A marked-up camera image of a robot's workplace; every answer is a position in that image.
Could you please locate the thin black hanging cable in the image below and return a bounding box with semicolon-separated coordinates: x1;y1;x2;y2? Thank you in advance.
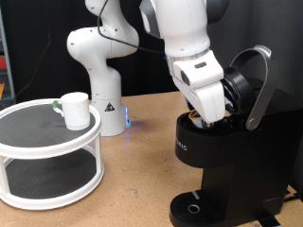
12;0;52;102

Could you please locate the grey metal frame post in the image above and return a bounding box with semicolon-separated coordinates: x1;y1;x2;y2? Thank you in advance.
0;8;16;102

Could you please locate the black power cord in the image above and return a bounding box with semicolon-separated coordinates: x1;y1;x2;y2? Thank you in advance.
282;188;303;204

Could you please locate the black Keurig coffee machine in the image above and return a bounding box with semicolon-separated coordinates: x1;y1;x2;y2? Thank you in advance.
169;44;303;227

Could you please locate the white two-tier turntable shelf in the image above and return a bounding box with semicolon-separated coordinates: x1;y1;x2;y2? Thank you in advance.
0;97;105;211

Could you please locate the grey partition panel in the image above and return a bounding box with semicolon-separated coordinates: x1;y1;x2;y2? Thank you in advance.
206;0;303;105

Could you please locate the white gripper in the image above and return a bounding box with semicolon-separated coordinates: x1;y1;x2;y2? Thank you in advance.
166;50;227;125

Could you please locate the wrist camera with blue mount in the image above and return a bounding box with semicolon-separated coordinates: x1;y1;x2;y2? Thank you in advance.
222;94;237;114

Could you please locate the white mug with green-marked handle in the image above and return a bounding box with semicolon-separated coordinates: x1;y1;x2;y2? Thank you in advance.
52;91;92;131

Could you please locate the black camera cable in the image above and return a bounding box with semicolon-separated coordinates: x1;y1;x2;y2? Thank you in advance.
97;0;168;55

